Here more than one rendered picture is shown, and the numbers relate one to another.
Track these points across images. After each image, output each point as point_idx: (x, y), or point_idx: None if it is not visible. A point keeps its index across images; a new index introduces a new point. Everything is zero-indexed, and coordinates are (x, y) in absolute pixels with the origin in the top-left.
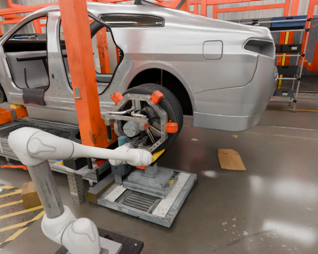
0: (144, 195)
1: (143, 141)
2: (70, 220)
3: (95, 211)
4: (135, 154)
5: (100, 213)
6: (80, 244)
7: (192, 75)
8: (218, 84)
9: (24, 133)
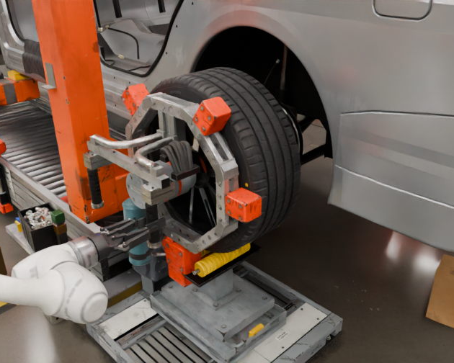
0: (187, 341)
1: (135, 238)
2: None
3: (74, 350)
4: (49, 289)
5: (81, 358)
6: None
7: (339, 60)
8: (410, 101)
9: None
